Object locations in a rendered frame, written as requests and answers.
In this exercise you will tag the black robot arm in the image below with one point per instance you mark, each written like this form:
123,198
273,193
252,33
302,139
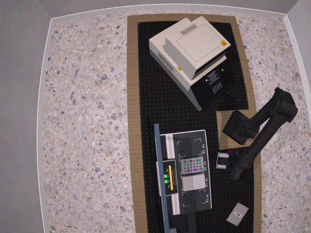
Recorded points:
279,109

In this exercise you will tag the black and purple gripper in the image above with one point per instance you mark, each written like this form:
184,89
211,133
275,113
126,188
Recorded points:
231,153

